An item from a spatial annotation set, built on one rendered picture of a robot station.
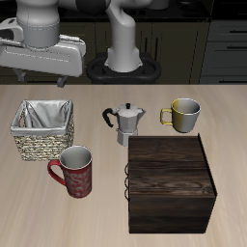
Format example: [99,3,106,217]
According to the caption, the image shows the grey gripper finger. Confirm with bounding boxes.
[12,68,28,83]
[56,75,69,89]

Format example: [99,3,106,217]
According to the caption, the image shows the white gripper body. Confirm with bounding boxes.
[0,34,88,78]

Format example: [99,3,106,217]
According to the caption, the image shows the woven basket with white liner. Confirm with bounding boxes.
[10,98,76,162]

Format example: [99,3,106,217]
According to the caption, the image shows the red patterned mug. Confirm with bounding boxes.
[46,145,94,200]

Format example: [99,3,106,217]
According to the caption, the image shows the yellow and white mug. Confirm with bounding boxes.
[159,97,203,134]

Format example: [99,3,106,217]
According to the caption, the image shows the silver moka pot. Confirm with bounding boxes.
[101,102,147,148]

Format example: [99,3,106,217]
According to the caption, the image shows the dark kitchen cupboards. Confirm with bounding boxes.
[0,0,247,86]

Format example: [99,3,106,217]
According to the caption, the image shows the dark wooden cabinet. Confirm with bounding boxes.
[123,131,219,235]

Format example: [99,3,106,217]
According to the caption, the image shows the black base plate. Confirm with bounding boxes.
[85,51,162,86]

